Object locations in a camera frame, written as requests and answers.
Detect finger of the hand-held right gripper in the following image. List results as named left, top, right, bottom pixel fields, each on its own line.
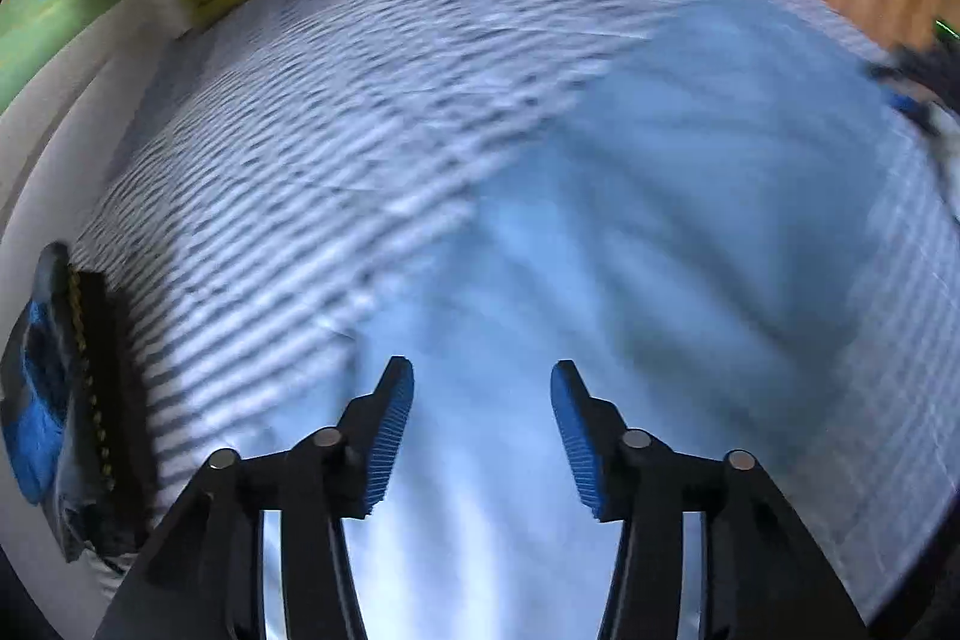
left=870, top=47, right=938, bottom=120

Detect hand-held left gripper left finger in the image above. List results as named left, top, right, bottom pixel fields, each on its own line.
left=94, top=355, right=416, bottom=640

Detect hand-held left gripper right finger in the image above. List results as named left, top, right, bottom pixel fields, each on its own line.
left=550, top=360, right=867, bottom=640

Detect light blue denim pants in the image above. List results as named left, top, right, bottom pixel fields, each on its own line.
left=262, top=0, right=931, bottom=640

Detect blue white striped bed blanket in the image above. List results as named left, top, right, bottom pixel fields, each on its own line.
left=67, top=0, right=960, bottom=640

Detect dark folded clothes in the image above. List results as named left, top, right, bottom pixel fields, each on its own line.
left=0, top=241, right=162, bottom=562

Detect green wall poster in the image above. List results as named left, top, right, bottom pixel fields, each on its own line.
left=0, top=0, right=143, bottom=116

